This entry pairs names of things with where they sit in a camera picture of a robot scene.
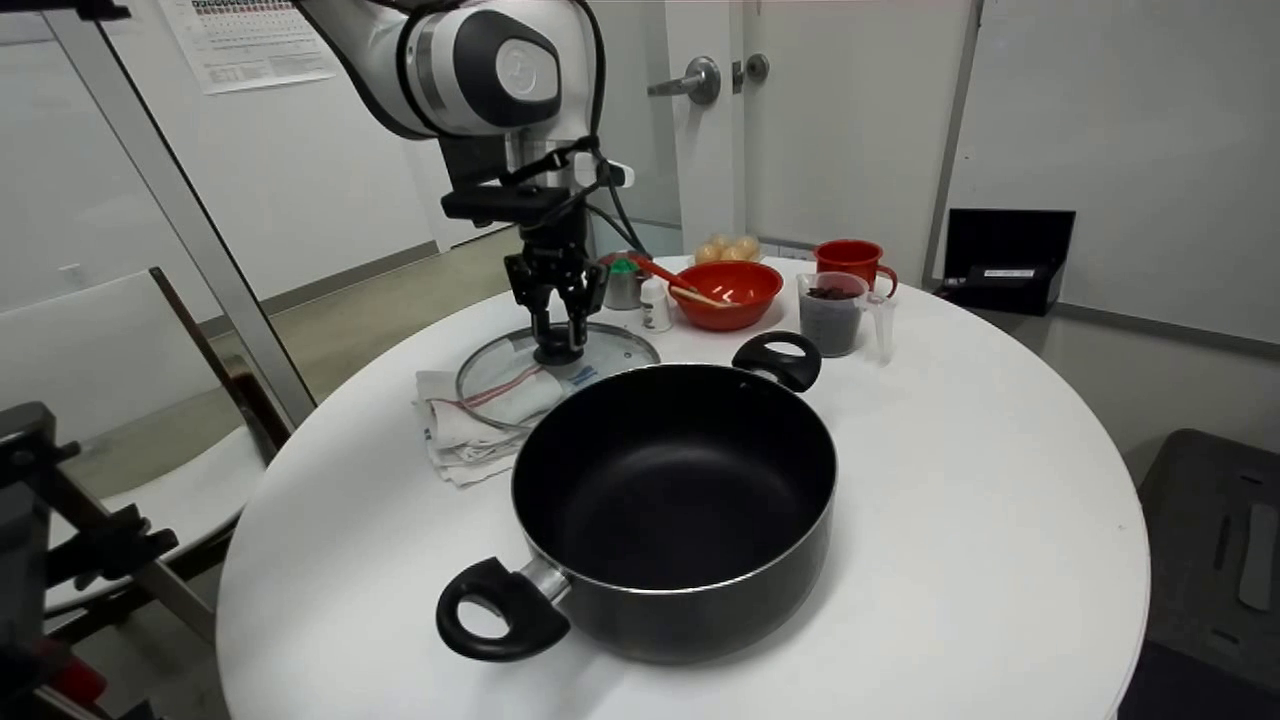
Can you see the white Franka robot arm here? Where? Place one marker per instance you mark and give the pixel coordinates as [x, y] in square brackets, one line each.
[492, 65]

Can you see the glass pot lid black knob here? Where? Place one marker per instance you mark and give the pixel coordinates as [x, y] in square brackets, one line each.
[614, 354]

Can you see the red cup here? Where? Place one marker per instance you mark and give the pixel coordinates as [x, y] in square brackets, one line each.
[847, 258]

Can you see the black case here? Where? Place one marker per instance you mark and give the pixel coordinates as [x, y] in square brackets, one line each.
[1214, 575]

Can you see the black camera stand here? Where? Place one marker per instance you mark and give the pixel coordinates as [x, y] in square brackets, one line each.
[52, 534]

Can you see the white paper poster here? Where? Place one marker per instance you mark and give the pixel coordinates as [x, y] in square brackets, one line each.
[245, 44]

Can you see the white towel red blue stripes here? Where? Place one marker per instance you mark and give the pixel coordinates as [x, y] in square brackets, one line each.
[463, 445]

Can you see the orange spoon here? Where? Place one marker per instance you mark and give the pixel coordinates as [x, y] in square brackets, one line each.
[663, 272]

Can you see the beige round ball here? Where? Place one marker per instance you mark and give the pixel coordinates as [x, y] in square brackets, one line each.
[744, 246]
[714, 248]

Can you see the green toy piece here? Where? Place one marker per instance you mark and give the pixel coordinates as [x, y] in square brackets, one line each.
[623, 267]

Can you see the red bowl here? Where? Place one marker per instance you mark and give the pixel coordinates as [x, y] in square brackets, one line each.
[743, 306]

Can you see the grey diagonal metal pole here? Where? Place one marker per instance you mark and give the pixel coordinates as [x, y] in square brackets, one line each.
[173, 215]

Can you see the metal cup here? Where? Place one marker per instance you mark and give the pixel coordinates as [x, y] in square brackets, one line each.
[623, 288]

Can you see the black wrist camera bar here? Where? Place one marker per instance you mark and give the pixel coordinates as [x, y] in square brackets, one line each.
[503, 201]

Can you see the black cooking pot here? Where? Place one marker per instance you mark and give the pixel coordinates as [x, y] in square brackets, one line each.
[665, 494]

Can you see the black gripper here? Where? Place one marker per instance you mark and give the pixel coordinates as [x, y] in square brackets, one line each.
[554, 246]

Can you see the clear measuring cup dark contents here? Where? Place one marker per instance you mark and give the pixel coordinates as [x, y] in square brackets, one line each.
[833, 321]

